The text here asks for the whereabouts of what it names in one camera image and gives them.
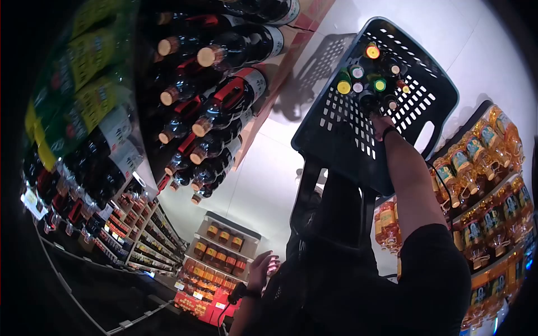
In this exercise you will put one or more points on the full shop shelf dark bottles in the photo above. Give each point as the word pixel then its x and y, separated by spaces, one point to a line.
pixel 180 96

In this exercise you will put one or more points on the black plastic shopping basket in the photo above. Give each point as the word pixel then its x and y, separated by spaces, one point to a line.
pixel 336 138

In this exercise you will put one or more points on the cluster of capped bottles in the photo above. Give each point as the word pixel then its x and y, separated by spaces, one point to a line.
pixel 357 73

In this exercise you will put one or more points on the black wrist band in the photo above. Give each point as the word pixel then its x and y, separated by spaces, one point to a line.
pixel 242 292
pixel 388 131

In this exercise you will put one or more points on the person's left fingers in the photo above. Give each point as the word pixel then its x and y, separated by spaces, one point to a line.
pixel 271 262

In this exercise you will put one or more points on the full shop shelf oil bottles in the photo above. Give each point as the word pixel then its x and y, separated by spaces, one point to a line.
pixel 483 189

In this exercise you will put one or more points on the dark glass bottle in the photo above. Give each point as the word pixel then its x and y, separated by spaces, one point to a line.
pixel 369 103

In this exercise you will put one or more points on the long shop shelf small goods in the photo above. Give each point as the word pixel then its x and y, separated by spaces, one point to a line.
pixel 143 239

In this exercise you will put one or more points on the person's left hand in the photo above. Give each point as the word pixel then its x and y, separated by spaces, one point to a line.
pixel 260 271

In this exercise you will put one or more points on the person's body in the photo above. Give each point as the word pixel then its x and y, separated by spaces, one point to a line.
pixel 370 289

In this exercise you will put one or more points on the shop shelf with jars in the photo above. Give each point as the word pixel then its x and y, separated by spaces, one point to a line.
pixel 218 268

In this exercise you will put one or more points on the person's right hand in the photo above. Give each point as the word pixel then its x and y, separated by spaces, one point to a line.
pixel 381 126

